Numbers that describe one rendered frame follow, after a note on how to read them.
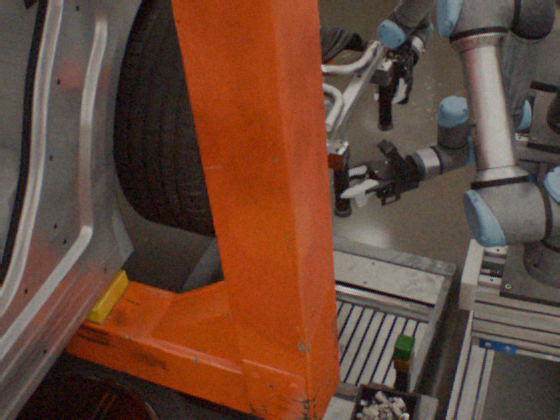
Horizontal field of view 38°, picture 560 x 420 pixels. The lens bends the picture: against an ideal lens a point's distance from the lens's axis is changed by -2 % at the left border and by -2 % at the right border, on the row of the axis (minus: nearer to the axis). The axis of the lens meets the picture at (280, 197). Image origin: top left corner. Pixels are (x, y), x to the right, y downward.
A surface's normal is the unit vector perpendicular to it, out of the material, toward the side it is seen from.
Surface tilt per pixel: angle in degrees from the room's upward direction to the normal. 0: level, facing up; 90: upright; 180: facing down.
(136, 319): 0
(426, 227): 0
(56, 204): 90
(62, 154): 90
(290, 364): 90
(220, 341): 90
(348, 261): 0
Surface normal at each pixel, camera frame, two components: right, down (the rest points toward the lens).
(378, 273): -0.08, -0.73
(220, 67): -0.38, 0.65
